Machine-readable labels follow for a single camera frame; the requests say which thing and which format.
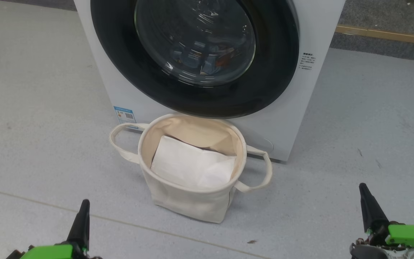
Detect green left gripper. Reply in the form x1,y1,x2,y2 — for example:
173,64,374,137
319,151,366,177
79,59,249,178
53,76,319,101
19,199,91,259

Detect black round glass washer door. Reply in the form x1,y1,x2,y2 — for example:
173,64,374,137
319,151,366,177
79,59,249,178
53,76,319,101
90,0,300,119

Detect colourful clothes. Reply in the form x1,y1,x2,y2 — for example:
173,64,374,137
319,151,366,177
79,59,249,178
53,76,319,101
171,41,240,76

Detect cream canvas laundry basket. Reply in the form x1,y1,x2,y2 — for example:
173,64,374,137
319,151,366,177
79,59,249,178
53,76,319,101
109,114,273,224

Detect white front-load washing machine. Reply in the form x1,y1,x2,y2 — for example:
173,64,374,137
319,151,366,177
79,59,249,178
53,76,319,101
73,0,346,162

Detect blue energy label sticker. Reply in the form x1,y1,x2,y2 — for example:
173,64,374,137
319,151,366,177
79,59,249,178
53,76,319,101
114,106,137,129

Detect white folded cloth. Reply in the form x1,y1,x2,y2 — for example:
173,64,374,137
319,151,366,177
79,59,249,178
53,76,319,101
150,135,237,190

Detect black text instruction sticker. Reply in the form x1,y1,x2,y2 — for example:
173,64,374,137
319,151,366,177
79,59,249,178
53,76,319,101
299,52,317,71

